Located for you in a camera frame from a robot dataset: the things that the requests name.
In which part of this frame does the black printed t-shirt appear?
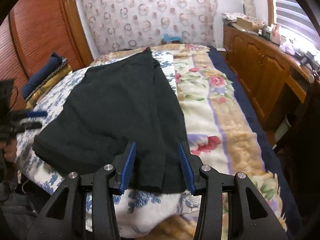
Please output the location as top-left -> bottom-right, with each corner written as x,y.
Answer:
33,48 -> 187,194

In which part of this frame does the person's left hand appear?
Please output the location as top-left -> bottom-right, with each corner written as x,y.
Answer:
0,139 -> 17,163

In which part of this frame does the folded mustard sunflower cloth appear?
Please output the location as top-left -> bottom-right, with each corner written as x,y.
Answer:
26,64 -> 72,109

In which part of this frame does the pink floral cream blanket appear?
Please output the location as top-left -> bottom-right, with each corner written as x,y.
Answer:
89,43 -> 288,240

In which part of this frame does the folded navy blue garment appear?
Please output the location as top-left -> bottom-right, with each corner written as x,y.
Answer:
21,52 -> 63,101

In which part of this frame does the navy blue bed mattress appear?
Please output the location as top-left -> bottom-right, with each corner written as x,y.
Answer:
208,46 -> 303,239

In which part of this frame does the red-brown louvered wardrobe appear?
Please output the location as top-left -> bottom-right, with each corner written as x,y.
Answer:
1,0 -> 93,109

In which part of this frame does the wooden sideboard cabinet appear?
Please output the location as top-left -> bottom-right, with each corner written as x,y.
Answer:
223,25 -> 311,130

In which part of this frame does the pink circle patterned curtain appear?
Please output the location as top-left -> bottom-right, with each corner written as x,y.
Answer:
80,0 -> 217,54

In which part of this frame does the small box with blue cloth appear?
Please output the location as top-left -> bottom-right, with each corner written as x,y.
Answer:
161,33 -> 182,44

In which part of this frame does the pink bottle on cabinet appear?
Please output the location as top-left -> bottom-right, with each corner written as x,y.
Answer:
270,24 -> 281,45

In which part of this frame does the cardboard box on cabinet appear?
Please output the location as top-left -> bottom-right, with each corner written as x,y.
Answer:
236,16 -> 265,33

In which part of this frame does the floral fabric pile on cabinet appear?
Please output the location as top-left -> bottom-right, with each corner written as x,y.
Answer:
221,12 -> 264,25

